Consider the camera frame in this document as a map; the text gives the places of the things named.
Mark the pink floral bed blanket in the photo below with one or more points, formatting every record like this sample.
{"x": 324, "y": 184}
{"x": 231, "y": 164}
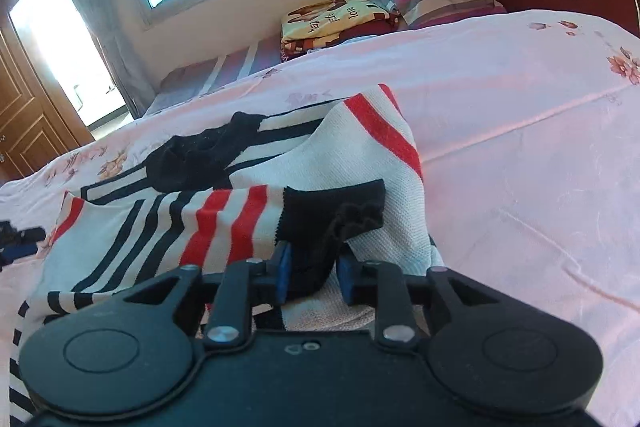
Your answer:
{"x": 500, "y": 132}

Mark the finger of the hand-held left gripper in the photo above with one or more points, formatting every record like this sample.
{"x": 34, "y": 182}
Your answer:
{"x": 20, "y": 234}

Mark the red black white striped sweater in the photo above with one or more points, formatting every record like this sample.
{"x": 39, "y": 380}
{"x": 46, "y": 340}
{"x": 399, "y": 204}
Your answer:
{"x": 350, "y": 147}

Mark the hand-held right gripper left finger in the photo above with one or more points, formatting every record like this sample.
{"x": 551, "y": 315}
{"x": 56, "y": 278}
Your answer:
{"x": 282, "y": 274}

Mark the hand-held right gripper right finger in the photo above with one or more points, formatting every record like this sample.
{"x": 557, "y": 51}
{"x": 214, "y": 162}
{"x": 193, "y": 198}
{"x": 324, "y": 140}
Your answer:
{"x": 345, "y": 279}

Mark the brown wooden door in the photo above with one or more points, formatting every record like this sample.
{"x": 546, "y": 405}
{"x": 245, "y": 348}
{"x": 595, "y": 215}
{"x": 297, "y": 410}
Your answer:
{"x": 30, "y": 122}

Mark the grey curtain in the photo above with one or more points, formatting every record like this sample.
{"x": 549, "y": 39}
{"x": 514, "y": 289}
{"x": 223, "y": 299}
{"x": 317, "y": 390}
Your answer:
{"x": 90, "y": 7}

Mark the purple striped mattress sheet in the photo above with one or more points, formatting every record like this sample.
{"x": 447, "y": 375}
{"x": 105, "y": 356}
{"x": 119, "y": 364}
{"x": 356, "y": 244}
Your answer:
{"x": 210, "y": 77}

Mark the folded yellow printed blanket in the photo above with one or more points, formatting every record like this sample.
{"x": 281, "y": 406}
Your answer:
{"x": 330, "y": 19}

